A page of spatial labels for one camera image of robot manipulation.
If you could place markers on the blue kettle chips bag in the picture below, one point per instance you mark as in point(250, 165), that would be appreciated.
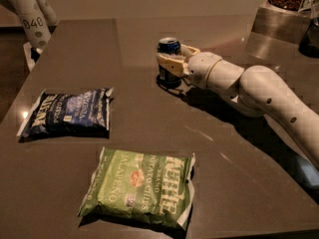
point(86, 114)

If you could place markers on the dark glass jar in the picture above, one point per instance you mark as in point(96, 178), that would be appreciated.
point(309, 45)

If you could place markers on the coffee bean dispenser metal base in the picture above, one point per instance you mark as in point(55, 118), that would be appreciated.
point(285, 20)

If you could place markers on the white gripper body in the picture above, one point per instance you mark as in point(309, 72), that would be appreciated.
point(203, 68)

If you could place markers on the blue pepsi can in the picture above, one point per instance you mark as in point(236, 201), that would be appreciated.
point(171, 46)

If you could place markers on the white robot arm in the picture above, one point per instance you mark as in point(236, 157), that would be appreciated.
point(255, 92)

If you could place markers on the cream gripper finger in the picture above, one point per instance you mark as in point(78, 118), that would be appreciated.
point(188, 51)
point(177, 67)

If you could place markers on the green kettle jalapeno chips bag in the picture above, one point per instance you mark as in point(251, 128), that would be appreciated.
point(148, 188)

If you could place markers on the white numbered robot arm background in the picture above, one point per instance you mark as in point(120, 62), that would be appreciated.
point(36, 17)

